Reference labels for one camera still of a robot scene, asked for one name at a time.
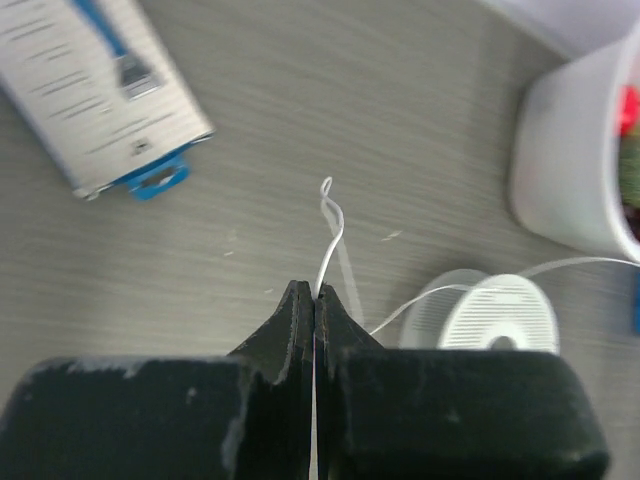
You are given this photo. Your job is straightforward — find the red apple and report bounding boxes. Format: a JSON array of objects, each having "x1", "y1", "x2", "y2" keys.
[{"x1": 618, "y1": 85, "x2": 639, "y2": 136}]

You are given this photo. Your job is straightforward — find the blue plastic bin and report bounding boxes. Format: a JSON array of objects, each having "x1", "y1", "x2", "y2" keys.
[{"x1": 629, "y1": 281, "x2": 640, "y2": 335}]

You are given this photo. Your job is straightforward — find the thin white cable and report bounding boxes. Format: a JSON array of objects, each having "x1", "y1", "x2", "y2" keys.
[{"x1": 307, "y1": 176, "x2": 640, "y2": 480}]

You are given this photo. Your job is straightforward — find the white blue razor package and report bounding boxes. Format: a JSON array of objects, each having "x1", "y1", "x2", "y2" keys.
[{"x1": 1, "y1": 1, "x2": 215, "y2": 200}]

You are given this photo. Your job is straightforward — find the white perforated cable spool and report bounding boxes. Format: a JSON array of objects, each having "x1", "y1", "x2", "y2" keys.
[{"x1": 398, "y1": 269, "x2": 560, "y2": 355}]

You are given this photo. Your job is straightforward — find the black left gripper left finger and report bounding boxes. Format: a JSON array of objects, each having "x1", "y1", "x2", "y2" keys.
[{"x1": 1, "y1": 281, "x2": 314, "y2": 479}]

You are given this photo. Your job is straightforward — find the white plastic fruit basket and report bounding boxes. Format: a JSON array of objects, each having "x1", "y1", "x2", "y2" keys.
[{"x1": 509, "y1": 27, "x2": 639, "y2": 261}]

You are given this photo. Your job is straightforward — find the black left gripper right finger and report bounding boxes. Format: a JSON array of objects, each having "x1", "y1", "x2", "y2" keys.
[{"x1": 314, "y1": 285, "x2": 611, "y2": 479}]

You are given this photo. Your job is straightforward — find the green netted melon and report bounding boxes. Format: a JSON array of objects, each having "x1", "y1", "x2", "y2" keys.
[{"x1": 618, "y1": 135, "x2": 639, "y2": 208}]

